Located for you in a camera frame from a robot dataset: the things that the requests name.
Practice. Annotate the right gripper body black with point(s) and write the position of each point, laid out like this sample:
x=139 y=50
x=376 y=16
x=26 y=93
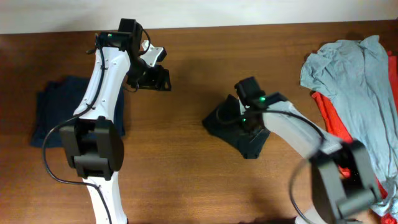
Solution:
x=245 y=127

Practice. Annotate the folded navy blue garment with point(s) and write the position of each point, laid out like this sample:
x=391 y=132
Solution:
x=56 y=104

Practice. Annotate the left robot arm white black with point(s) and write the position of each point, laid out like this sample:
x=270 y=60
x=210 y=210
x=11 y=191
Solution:
x=92 y=144

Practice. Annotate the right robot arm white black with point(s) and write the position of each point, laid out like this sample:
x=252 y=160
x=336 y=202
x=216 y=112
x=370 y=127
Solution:
x=343 y=182

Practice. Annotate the grey t-shirt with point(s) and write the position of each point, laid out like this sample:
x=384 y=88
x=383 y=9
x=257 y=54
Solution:
x=353 y=75

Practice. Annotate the black t-shirt with white logo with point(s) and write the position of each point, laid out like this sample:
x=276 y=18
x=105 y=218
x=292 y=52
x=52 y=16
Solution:
x=248 y=143

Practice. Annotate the red garment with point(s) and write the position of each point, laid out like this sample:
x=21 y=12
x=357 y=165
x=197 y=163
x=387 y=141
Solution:
x=336 y=127

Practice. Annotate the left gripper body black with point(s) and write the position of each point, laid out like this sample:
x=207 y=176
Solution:
x=147 y=76

